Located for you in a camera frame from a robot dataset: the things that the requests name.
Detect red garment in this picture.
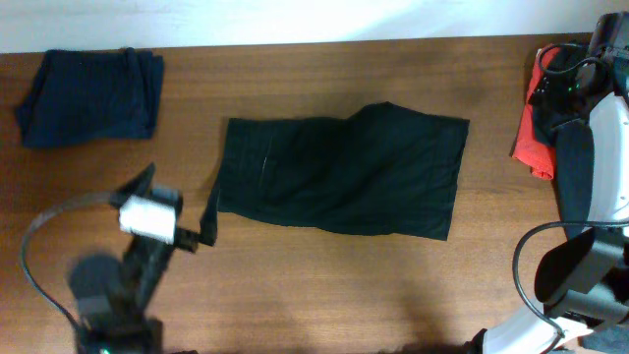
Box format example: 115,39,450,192
510,48,556,181

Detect black garment in pile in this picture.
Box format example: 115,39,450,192
527,43,594,221

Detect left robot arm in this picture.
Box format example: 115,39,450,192
68,163,217,354

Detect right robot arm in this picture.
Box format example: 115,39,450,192
463,12,628,353

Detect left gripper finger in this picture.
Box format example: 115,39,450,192
108,163,156,207
199,179,220,247

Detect folded navy blue garment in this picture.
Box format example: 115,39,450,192
15,48,165,148

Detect dark grey garment at corner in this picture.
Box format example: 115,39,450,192
579,326,629,354

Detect black shorts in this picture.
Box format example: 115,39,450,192
217,102,470,241

